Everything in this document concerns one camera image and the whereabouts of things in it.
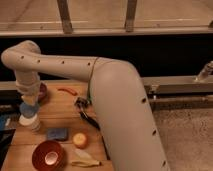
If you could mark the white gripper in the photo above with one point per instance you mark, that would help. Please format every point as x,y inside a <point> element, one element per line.
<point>28,91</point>

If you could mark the blue cup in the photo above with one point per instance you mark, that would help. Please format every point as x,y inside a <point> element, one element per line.
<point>28,111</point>

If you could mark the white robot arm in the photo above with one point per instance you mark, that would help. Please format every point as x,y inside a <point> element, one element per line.
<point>120,102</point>

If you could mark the purple bowl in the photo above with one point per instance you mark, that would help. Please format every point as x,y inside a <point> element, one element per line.
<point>42,92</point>

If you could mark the white cup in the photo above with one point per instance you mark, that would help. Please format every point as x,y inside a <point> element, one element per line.
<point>32,123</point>

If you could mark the blue object at left edge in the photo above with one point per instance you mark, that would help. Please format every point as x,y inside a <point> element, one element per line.
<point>3,121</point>

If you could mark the red chili pepper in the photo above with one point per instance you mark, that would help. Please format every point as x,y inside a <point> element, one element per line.
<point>70,91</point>

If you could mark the blue sponge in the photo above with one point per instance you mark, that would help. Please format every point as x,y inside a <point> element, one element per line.
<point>60,134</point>

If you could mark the red bowl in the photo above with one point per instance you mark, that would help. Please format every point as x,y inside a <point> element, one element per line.
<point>47,156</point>

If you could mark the yellow apple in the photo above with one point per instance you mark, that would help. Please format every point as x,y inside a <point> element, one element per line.
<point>80,140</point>

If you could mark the yellow banana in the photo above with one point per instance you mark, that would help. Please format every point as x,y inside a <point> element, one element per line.
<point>85,163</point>

